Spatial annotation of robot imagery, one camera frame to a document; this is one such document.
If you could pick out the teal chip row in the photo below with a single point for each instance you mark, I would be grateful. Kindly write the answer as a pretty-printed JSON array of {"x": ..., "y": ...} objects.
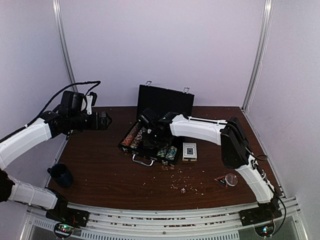
[{"x": 171, "y": 153}]

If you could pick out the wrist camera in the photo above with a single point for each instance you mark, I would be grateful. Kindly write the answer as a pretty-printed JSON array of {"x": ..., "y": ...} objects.
[
  {"x": 74, "y": 102},
  {"x": 148, "y": 118}
]

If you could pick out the red black triangular card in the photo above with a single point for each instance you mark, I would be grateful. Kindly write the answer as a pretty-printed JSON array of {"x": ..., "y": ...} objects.
[{"x": 222, "y": 181}]

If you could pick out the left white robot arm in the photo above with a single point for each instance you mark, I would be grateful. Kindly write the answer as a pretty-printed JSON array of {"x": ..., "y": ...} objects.
[{"x": 46, "y": 127}]

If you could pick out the white playing card box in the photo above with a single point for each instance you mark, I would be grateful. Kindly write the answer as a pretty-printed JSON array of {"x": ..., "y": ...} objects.
[{"x": 189, "y": 153}]

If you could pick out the aluminium frame post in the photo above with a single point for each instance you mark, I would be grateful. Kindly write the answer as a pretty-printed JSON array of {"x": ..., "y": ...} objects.
[
  {"x": 63, "y": 42},
  {"x": 261, "y": 47}
]

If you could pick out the front aluminium rail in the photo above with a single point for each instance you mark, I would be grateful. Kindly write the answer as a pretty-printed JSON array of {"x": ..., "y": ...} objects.
[{"x": 219, "y": 223}]

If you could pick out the right aluminium frame post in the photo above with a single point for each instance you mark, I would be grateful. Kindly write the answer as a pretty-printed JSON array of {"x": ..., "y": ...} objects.
[{"x": 261, "y": 47}]

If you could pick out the dark blue mug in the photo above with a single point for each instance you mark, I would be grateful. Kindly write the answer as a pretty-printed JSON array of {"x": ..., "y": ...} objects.
[{"x": 60, "y": 173}]

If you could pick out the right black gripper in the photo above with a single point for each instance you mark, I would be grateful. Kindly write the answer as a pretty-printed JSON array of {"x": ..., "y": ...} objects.
[{"x": 146, "y": 144}]

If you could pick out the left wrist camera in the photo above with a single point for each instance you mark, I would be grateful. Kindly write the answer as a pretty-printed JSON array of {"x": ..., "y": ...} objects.
[{"x": 74, "y": 102}]

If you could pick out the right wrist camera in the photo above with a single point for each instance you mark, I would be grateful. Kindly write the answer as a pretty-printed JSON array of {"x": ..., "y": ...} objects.
[{"x": 148, "y": 118}]

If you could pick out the grey chip row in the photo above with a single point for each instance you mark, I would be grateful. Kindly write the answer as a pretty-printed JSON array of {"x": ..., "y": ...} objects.
[{"x": 138, "y": 138}]

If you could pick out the left aluminium frame post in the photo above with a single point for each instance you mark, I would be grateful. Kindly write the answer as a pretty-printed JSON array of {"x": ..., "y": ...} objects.
[{"x": 63, "y": 42}]

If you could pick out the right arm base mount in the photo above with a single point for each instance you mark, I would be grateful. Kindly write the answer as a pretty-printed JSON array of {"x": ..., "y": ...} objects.
[{"x": 265, "y": 212}]

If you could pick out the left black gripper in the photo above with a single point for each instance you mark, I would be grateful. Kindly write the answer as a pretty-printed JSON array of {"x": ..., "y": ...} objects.
[{"x": 103, "y": 125}]

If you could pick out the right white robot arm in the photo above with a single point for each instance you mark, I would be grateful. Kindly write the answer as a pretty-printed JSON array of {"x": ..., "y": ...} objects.
[{"x": 229, "y": 135}]

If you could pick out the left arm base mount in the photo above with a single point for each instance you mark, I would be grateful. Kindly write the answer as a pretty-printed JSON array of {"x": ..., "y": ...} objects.
[{"x": 71, "y": 216}]

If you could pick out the green blue chip row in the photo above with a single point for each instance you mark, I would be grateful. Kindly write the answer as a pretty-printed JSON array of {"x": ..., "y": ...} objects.
[{"x": 163, "y": 152}]

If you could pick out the orange chip row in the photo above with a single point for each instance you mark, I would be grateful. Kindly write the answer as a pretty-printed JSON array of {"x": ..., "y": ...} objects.
[{"x": 130, "y": 137}]

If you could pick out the black poker set case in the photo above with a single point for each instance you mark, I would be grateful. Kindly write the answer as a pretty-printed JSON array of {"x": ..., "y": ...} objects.
[{"x": 165, "y": 102}]

